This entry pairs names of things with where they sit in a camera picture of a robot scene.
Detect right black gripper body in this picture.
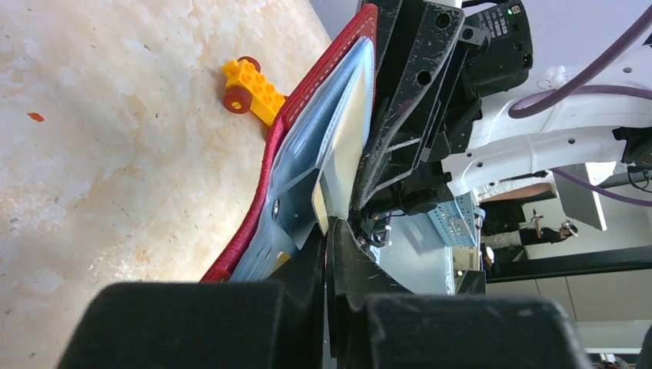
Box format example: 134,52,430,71
367,1,533,214

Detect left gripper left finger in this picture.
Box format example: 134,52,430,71
58,230,326,368

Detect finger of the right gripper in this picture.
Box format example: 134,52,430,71
351,1,465,211

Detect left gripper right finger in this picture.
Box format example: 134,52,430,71
327,220,591,368

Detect red card holder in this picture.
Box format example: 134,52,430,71
202,4,378,282

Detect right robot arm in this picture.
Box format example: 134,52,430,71
351,1,651,215

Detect yellow toy brick car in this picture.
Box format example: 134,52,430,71
221,56,287,127

